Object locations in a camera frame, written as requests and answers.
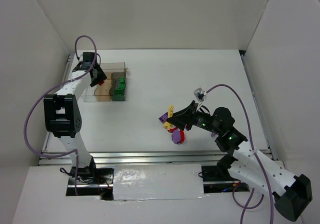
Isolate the long yellow lego brick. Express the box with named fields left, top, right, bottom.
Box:
left=167, top=105, right=174, bottom=118

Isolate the purple 2x4 lego brick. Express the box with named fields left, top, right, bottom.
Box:
left=158, top=112, right=168, bottom=123

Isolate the green 2x4 lego brick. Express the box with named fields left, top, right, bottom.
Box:
left=114, top=88, right=126, bottom=96

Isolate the green 2x2 lego brick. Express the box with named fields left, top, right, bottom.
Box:
left=118, top=82, right=126, bottom=90

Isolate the red flower lego brick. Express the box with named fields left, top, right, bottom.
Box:
left=168, top=127, right=178, bottom=133

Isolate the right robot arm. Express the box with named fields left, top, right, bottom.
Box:
left=167, top=101, right=312, bottom=222

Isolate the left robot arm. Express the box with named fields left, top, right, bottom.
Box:
left=43, top=52, right=107, bottom=183

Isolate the yellow half-round lego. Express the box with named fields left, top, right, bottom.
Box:
left=163, top=122, right=174, bottom=130

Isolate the clear compartment container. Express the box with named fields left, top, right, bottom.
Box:
left=81, top=62, right=128, bottom=102

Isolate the white taped cover plate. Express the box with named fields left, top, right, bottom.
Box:
left=113, top=164, right=205, bottom=201

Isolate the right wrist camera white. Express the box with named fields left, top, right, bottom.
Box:
left=193, top=87, right=207, bottom=103

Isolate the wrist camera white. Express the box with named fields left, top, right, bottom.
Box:
left=82, top=52, right=96, bottom=63
left=193, top=87, right=207, bottom=103

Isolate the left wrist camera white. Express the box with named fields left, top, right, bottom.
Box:
left=82, top=52, right=96, bottom=63

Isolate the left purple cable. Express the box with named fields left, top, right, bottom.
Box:
left=23, top=35, right=101, bottom=196

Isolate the purple cable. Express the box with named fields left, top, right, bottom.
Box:
left=204, top=84, right=275, bottom=224
left=23, top=35, right=101, bottom=196

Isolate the aluminium rail front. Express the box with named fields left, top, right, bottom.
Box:
left=38, top=151, right=273, bottom=165

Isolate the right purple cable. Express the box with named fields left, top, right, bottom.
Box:
left=204, top=84, right=275, bottom=224

